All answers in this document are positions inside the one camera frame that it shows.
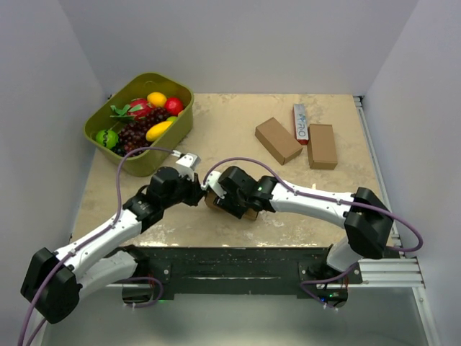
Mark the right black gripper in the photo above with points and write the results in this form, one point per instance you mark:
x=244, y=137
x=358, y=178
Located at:
x=225, y=204

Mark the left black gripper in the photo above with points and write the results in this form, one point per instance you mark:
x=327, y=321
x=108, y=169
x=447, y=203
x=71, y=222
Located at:
x=196, y=191

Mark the brown cardboard box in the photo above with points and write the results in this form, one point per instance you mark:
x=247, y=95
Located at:
x=214, y=201

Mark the green plastic basket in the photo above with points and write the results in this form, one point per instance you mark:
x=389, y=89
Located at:
x=113, y=115

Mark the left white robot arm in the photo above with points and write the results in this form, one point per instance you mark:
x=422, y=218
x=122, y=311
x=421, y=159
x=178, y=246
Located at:
x=56, y=281

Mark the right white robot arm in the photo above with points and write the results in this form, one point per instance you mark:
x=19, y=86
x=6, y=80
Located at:
x=361, y=214

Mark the closed brown box middle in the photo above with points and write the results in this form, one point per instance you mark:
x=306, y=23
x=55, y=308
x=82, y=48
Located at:
x=278, y=141

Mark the closed brown box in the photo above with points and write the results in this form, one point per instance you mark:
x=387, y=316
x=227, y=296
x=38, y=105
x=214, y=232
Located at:
x=322, y=147
x=278, y=141

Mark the closed brown box right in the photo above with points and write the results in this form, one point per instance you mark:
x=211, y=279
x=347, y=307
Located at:
x=322, y=147

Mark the toothpaste box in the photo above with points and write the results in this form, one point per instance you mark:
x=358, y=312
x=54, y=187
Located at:
x=300, y=123

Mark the yellow toy mango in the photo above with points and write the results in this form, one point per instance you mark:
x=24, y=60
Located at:
x=156, y=131

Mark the dark red toy grapes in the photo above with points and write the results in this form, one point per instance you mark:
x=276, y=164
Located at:
x=130, y=137

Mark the purple toy grapes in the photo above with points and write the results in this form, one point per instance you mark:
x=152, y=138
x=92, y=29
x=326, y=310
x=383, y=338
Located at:
x=156, y=116

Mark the green toy watermelon ball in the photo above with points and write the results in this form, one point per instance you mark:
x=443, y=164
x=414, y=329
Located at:
x=107, y=138

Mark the red toy apple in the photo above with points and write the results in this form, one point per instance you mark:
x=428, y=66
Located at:
x=174, y=106

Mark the pink toy dragon fruit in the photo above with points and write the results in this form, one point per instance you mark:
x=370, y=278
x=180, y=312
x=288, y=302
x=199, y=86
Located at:
x=139, y=109

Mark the yellow toy lemon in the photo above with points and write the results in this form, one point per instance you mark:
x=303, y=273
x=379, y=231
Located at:
x=157, y=99

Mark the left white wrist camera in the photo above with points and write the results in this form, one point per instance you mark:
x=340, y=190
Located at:
x=187, y=164

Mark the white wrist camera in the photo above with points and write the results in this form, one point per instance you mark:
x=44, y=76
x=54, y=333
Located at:
x=211, y=184
x=187, y=164

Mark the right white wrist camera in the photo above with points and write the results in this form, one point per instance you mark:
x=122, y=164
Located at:
x=211, y=184

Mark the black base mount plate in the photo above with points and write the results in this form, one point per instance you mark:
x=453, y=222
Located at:
x=165, y=272

